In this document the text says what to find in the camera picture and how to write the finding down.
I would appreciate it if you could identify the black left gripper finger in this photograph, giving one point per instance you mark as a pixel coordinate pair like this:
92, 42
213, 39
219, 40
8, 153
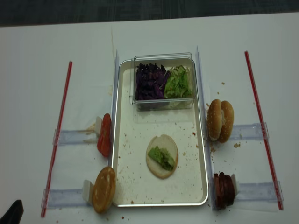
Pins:
13, 214

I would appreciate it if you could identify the green lettuce piece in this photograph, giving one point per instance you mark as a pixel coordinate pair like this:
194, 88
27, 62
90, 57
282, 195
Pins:
162, 157

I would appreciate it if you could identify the tomato slices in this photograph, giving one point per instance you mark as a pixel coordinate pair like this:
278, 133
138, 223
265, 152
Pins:
104, 142

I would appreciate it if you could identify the white block behind tomato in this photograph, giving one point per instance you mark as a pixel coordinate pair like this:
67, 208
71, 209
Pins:
97, 127

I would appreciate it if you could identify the sliced meat patties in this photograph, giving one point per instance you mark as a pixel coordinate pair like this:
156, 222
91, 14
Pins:
223, 191

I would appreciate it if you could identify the green lettuce pile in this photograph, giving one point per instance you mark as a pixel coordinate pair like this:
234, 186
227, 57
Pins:
177, 85

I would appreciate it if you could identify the white block behind meat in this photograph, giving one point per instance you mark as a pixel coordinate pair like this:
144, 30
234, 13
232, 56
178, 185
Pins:
235, 184

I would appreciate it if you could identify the white block behind bun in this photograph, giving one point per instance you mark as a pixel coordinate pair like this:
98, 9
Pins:
87, 193

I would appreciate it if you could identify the left red strip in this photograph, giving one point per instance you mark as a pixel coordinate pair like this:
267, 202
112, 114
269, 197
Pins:
59, 123

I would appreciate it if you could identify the red strip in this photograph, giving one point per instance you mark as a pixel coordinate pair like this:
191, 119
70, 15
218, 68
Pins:
59, 123
266, 142

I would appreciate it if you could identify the top bun left side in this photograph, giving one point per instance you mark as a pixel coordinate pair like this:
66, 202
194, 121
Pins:
104, 190

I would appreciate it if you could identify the white metal tray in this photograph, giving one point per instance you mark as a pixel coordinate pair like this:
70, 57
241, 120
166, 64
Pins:
134, 129

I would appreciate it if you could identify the bottom bun slice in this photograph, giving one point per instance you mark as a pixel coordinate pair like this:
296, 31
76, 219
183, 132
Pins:
163, 141

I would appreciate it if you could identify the purple cabbage shreds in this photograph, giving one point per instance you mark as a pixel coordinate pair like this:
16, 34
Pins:
150, 81

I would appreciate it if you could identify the clear plastic salad container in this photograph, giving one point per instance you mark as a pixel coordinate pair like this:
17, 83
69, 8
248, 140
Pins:
168, 61

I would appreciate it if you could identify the sesame bun left piece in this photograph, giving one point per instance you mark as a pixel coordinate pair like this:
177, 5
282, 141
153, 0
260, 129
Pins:
214, 120

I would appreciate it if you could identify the sesame bun piece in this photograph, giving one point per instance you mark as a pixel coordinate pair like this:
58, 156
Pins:
214, 120
227, 115

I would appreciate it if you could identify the sesame bun right piece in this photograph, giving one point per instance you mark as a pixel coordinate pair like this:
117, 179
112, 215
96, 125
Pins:
227, 115

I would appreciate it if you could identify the right red strip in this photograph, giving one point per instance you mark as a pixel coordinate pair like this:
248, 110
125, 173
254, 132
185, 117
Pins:
266, 142

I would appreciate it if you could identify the lower left clear rail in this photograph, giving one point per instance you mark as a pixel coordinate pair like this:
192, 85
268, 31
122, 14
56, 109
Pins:
63, 198

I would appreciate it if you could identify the clear rail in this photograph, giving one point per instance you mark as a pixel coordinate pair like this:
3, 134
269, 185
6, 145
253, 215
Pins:
265, 191
74, 137
63, 198
256, 131

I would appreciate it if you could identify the upper left clear rail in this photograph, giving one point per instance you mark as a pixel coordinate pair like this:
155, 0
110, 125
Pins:
74, 137

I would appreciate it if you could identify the upper right clear rail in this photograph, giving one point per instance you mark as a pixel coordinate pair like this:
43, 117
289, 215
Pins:
256, 131

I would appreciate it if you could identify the lower right clear rail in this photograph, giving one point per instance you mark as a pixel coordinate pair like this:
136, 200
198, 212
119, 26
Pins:
265, 191

